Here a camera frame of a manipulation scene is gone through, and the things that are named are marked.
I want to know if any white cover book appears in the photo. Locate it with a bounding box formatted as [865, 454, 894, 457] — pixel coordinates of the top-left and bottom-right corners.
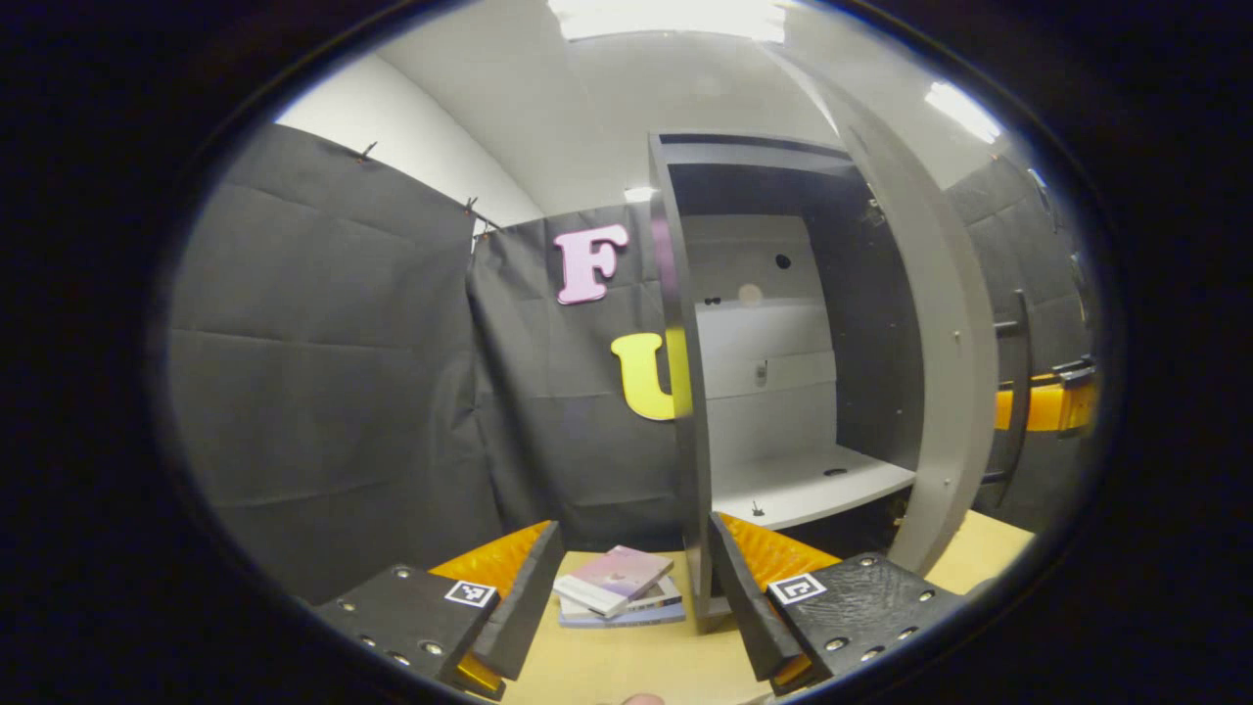
[558, 576, 683, 616]

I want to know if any black cabinet door handle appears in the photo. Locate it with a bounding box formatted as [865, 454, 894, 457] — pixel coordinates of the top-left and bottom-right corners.
[979, 287, 1031, 488]

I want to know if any white cabinet shelf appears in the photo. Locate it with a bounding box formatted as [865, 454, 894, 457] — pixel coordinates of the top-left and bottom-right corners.
[710, 446, 916, 532]

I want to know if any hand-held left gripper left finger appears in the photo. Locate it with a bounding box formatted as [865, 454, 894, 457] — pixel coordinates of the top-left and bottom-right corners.
[313, 519, 567, 701]

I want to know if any blue cover book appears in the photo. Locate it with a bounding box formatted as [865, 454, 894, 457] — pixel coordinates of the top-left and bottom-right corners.
[558, 599, 686, 628]

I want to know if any black backdrop cloth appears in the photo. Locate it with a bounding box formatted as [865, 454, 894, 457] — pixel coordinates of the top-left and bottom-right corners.
[168, 122, 1097, 608]

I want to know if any grey cabinet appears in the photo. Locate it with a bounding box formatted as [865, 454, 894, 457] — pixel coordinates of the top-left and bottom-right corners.
[646, 130, 926, 635]

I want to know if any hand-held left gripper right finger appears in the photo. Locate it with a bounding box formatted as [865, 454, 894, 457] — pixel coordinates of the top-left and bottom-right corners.
[707, 511, 970, 696]

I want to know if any pink cover book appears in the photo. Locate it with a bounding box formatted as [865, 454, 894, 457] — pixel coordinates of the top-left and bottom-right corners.
[553, 545, 674, 618]

